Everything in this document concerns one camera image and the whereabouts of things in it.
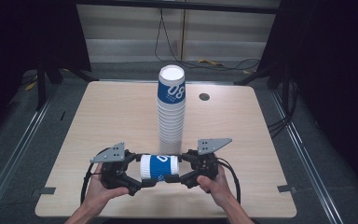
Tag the person's left hand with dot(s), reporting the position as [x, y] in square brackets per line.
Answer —
[101, 194]

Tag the black metal stand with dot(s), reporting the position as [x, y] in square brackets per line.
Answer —
[41, 84]
[261, 74]

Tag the dark curtain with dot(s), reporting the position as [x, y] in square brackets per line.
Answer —
[332, 77]
[28, 31]

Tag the stack of white paper cups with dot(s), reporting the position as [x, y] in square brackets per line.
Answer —
[171, 124]

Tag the blue and white paper cup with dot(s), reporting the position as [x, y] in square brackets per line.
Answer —
[158, 168]

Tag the black overhead bar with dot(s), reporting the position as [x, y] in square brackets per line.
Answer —
[180, 6]

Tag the round grey table grommet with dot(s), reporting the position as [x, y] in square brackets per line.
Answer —
[204, 96]

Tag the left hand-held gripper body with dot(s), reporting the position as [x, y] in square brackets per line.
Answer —
[113, 169]

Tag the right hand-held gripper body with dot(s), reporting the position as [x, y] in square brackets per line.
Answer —
[206, 163]

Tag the yellow tape scrap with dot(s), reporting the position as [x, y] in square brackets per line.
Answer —
[30, 86]
[211, 62]

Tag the person's right hand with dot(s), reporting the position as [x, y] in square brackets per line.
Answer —
[217, 189]

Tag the grey tape strip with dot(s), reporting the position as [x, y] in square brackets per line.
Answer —
[45, 190]
[286, 188]

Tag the metal floor rail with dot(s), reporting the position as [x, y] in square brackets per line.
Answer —
[15, 149]
[304, 149]

